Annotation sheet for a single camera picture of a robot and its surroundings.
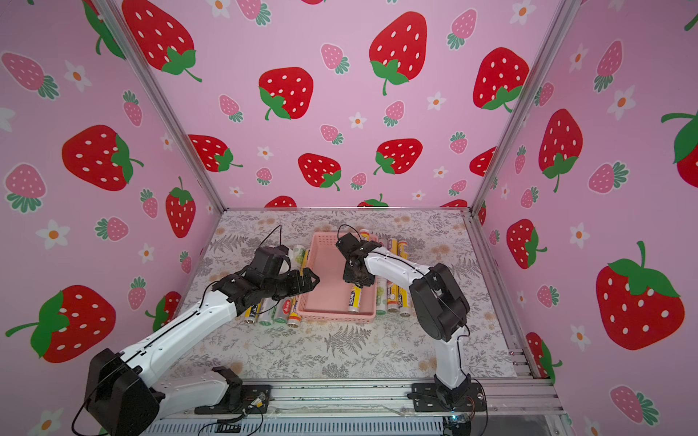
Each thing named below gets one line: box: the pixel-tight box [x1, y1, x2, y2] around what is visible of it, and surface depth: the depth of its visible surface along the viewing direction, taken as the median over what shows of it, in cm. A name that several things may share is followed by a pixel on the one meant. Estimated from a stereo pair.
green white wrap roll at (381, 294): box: [375, 275, 389, 316], surface depth 92 cm
